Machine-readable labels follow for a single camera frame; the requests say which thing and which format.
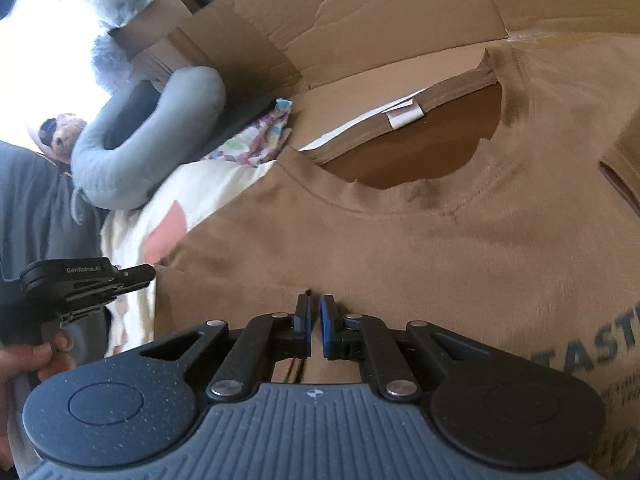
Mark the brown printed t-shirt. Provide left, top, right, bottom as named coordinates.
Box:
left=154, top=37, right=639, bottom=476

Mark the person's left hand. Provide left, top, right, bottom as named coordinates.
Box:
left=1, top=330, right=76, bottom=470

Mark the cream bear print blanket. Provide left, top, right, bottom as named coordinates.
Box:
left=101, top=159, right=272, bottom=356

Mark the grey neck pillow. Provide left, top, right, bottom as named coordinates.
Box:
left=70, top=66, right=226, bottom=217

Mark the plush toy with sunglasses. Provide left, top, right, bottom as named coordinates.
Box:
left=30, top=113, right=87, bottom=165

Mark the colourful dotted cloth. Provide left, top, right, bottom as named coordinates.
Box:
left=202, top=99, right=293, bottom=167

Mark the black flat pad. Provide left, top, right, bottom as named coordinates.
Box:
left=198, top=96, right=276, bottom=158

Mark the white pillow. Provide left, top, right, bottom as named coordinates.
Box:
left=85, top=0, right=154, bottom=93

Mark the brown cardboard sheet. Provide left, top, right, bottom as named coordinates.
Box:
left=113, top=0, right=639, bottom=147

